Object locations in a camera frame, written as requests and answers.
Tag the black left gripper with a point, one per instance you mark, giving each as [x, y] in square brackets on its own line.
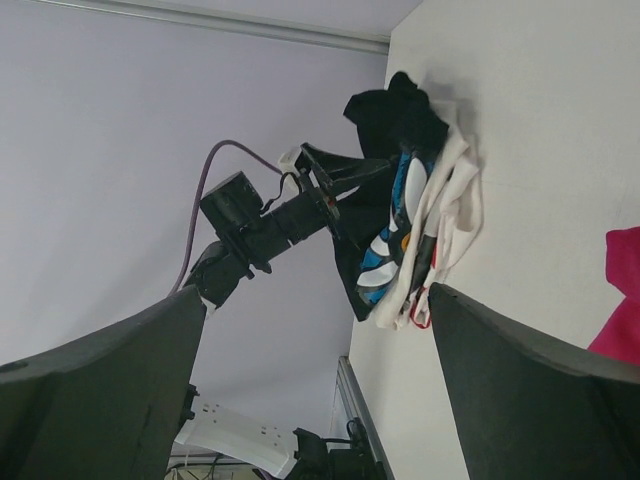
[326, 176]

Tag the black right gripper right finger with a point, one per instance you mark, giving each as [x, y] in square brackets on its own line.
[527, 405]

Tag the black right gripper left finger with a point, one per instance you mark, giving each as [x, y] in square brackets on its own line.
[104, 406]

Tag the black t shirt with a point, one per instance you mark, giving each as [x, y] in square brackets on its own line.
[397, 124]

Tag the white red shirt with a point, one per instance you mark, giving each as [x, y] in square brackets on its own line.
[449, 217]

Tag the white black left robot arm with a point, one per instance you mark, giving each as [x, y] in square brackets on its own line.
[252, 232]

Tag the aluminium frame rail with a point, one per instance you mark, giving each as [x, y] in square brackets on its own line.
[356, 410]

